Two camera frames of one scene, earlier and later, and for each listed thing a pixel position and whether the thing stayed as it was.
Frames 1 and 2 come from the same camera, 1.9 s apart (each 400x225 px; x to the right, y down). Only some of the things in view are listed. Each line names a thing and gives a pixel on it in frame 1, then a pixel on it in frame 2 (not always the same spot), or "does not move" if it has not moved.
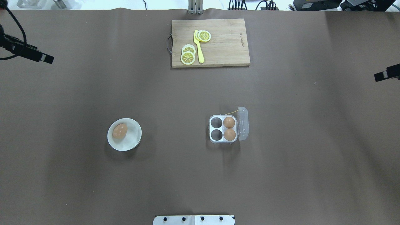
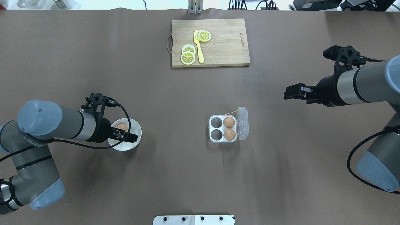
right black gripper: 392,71 → 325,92
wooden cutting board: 227,46 does not move
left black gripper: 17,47 → 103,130
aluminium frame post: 195,7 does not move
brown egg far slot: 229,122 does not move
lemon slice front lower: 187,57 does not move
